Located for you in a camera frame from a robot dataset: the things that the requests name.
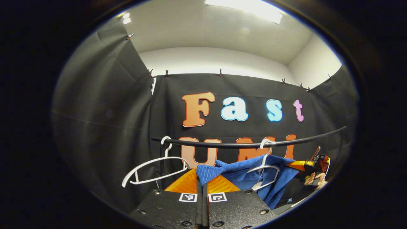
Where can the white plastic clothes hanger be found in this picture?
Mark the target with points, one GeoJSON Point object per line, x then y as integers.
{"type": "Point", "coordinates": [264, 162]}
{"type": "Point", "coordinates": [165, 152]}

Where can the large ceiling light panel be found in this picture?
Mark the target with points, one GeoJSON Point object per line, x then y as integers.
{"type": "Point", "coordinates": [244, 8]}

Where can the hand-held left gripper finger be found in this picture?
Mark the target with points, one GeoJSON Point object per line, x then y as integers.
{"type": "Point", "coordinates": [199, 206]}
{"type": "Point", "coordinates": [205, 210]}

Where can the black backdrop cloth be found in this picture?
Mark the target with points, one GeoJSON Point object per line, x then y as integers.
{"type": "Point", "coordinates": [111, 127]}

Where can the row of small backdrop clips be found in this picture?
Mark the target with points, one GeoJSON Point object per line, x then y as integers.
{"type": "Point", "coordinates": [220, 73]}

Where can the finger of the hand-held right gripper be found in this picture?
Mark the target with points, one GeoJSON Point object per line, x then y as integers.
{"type": "Point", "coordinates": [297, 165]}

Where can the black clothes rack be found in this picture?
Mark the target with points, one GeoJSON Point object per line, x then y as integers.
{"type": "Point", "coordinates": [222, 146]}

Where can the small ceiling light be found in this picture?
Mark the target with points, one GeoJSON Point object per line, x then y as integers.
{"type": "Point", "coordinates": [127, 19]}

